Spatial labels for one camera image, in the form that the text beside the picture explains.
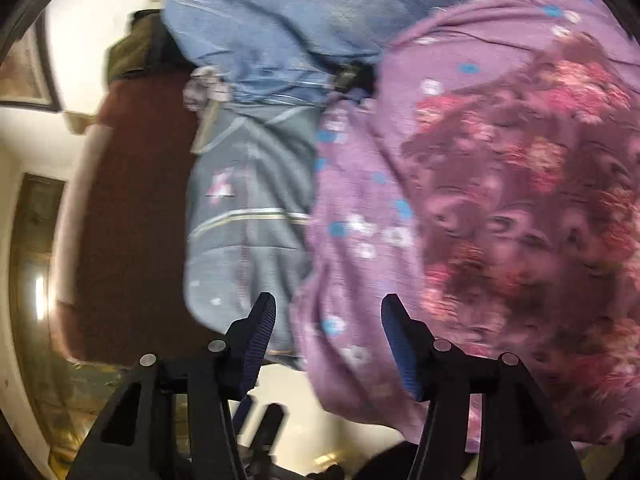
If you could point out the light purple floral blanket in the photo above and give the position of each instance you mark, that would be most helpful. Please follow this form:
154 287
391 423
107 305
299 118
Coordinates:
360 200

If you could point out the maroon floral garment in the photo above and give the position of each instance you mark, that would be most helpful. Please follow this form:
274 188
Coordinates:
525 200

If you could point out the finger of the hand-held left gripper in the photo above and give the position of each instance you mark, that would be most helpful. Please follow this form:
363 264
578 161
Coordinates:
243 412

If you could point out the framed wall picture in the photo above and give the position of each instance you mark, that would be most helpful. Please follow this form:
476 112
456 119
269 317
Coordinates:
25 67

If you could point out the grey striped bedsheet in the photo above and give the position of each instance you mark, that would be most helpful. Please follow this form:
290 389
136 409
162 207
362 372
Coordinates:
250 240

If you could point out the olive green cloth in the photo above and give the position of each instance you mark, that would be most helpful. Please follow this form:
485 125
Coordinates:
137 45

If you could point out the blue striped pillow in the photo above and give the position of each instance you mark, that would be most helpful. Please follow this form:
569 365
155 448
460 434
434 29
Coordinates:
280 25

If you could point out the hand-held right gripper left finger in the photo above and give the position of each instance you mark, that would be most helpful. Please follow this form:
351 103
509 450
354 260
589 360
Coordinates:
257 340

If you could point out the brown headboard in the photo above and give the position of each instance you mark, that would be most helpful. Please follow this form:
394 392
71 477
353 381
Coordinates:
135 220

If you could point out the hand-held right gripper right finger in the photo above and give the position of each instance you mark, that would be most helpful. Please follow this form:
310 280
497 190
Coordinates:
402 350

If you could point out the grey floral cloth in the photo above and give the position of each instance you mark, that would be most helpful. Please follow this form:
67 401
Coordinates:
207 85

